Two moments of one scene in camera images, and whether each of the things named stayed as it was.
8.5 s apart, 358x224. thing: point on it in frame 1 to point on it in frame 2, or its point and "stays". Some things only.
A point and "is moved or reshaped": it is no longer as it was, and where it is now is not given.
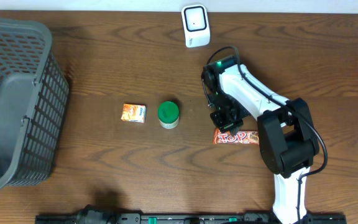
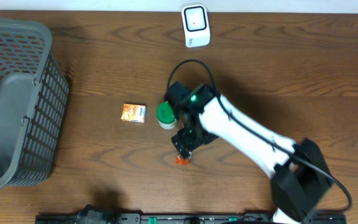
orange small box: (133, 112) stays
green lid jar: (168, 114) stays
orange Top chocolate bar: (244, 137) is moved or reshaped
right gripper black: (232, 124) to (189, 142)
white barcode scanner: (196, 25) stays
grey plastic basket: (24, 96) stays
